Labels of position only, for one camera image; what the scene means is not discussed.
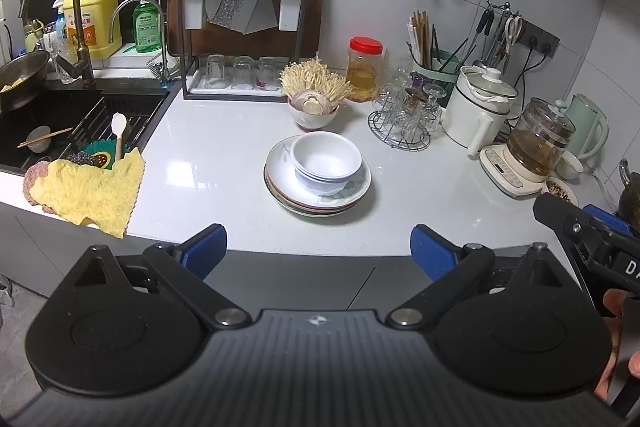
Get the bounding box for white leaf plate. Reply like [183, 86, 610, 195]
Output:
[262, 170, 371, 210]
[264, 135, 372, 215]

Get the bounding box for white ceramic bowl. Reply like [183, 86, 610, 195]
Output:
[291, 131, 362, 182]

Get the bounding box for light blue bowl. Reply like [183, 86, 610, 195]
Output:
[294, 169, 354, 196]

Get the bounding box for steel kitchen faucet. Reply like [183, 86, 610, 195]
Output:
[18, 0, 98, 89]

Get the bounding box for person right hand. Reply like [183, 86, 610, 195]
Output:
[594, 288, 628, 401]

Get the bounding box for black wok with lid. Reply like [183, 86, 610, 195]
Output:
[617, 157, 640, 229]

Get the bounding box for bowl with dark spices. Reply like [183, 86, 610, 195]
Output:
[541, 176, 579, 206]

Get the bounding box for mint green electric kettle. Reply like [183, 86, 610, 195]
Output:
[555, 93, 610, 161]

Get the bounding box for yellow dish cloth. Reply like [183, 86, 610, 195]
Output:
[28, 148, 145, 239]

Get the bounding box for glass health kettle with base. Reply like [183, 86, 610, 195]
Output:
[478, 98, 576, 199]

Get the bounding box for white spoon in sink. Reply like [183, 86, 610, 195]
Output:
[111, 113, 127, 161]

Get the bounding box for white electric cooker pot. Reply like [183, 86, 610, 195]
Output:
[442, 66, 518, 158]

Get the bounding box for white tray with glasses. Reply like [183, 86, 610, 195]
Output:
[186, 54, 288, 98]

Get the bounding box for green chopstick holder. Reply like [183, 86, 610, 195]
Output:
[407, 11, 461, 96]

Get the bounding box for hanging utensil rack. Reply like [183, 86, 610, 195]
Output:
[468, 1, 525, 72]

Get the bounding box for bowl with enoki and onion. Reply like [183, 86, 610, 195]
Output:
[279, 56, 354, 131]

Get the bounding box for red lid glass jar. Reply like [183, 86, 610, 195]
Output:
[346, 36, 384, 102]

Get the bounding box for wooden cutting board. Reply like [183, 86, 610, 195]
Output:
[166, 0, 323, 58]

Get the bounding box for steel saucepan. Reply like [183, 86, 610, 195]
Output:
[1, 50, 50, 114]

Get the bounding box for green soap bottle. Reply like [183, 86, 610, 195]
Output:
[132, 1, 162, 53]

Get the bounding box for yellow detergent bottle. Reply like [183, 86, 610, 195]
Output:
[80, 0, 122, 61]

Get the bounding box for wire glass cup rack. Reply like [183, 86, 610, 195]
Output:
[368, 72, 446, 152]

